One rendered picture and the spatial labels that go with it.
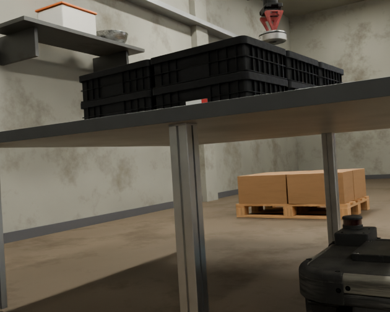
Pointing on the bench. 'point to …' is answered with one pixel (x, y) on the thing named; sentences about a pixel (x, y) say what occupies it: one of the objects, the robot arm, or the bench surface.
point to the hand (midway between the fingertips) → (272, 31)
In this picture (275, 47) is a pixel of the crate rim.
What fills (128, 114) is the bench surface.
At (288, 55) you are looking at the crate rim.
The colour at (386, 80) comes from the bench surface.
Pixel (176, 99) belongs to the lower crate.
